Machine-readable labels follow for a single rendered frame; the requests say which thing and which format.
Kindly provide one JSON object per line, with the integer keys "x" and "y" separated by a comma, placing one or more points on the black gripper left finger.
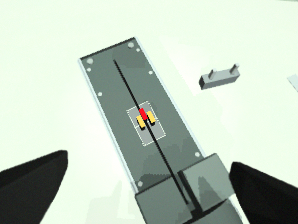
{"x": 27, "y": 190}

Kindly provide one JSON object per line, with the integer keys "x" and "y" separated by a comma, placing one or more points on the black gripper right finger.
{"x": 264, "y": 199}

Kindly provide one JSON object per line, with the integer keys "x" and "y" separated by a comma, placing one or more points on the grey block with two pegs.
{"x": 217, "y": 78}

